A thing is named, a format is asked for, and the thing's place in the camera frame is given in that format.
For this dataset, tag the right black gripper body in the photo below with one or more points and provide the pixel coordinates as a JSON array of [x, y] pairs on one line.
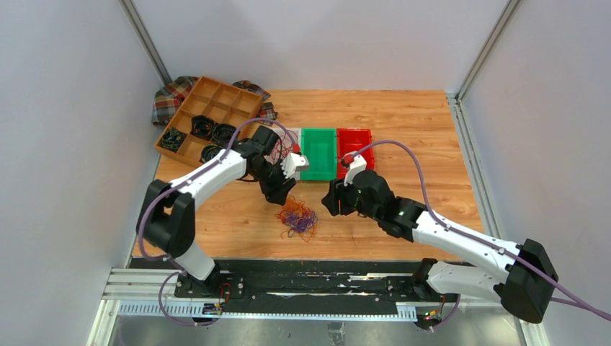
[[346, 198]]

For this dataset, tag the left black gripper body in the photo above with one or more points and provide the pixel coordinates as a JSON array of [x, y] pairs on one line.
[[271, 179]]

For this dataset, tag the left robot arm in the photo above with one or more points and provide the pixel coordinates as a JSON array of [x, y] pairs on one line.
[[167, 218]]

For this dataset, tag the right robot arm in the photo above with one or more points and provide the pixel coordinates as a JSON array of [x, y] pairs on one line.
[[518, 276]]

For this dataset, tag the white plastic bin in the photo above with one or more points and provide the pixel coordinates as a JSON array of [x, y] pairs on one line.
[[284, 144]]

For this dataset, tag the green plastic bin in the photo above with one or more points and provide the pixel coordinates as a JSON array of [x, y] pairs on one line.
[[320, 147]]

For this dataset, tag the red plastic bin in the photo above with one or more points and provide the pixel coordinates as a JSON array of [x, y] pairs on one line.
[[348, 140]]

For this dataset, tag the orange wooden compartment tray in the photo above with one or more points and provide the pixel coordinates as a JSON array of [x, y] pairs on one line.
[[205, 118]]

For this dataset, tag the plaid cloth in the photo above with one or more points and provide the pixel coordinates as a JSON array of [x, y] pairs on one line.
[[173, 95]]

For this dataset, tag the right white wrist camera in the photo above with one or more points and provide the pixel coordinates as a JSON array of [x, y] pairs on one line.
[[355, 163]]

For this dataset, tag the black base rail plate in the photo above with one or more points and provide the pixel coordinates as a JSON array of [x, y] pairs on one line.
[[309, 287]]

